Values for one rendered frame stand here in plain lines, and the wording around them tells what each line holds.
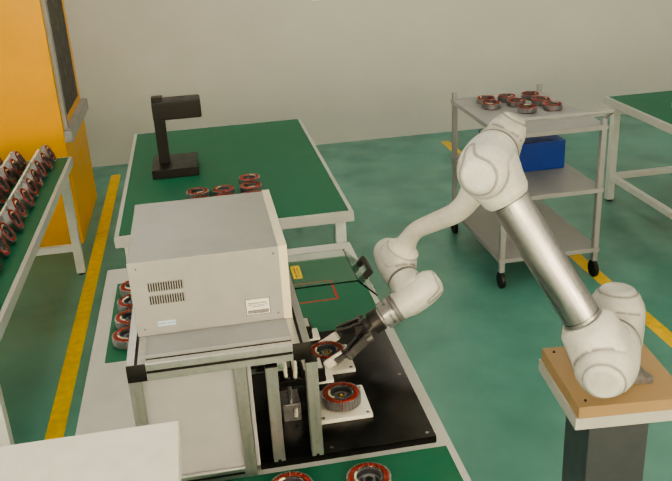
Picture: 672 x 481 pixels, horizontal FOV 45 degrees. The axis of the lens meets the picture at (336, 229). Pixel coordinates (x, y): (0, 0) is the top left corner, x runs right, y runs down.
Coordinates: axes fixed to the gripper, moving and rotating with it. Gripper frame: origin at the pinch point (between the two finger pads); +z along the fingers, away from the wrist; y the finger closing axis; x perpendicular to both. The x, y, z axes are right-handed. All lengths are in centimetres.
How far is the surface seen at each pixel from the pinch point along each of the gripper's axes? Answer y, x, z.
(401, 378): 14.4, 12.9, -15.7
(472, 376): -97, 109, -29
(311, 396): 44.7, -17.9, 1.3
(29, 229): -155, -54, 105
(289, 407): 28.1, -8.4, 12.2
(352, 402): 29.2, 0.6, -2.6
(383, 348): -4.0, 12.2, -14.4
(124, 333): -35, -30, 58
